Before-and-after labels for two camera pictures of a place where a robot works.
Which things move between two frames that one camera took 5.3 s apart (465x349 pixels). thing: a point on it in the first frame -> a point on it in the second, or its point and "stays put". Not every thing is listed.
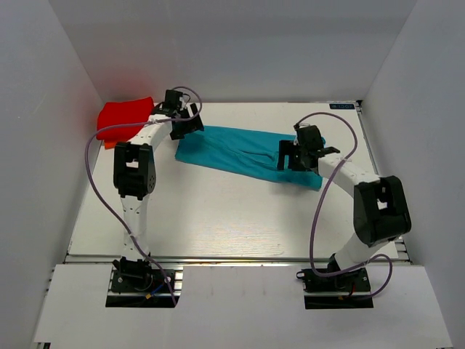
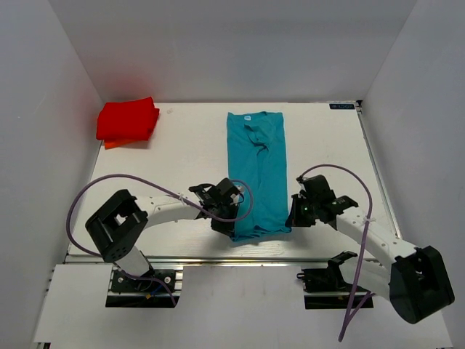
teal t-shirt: (252, 150) -> (257, 155)
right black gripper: (285, 149) -> (296, 219)
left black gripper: (195, 124) -> (225, 227)
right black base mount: (341, 291) stays put
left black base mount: (142, 288) stays put
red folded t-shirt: (134, 112) stays put
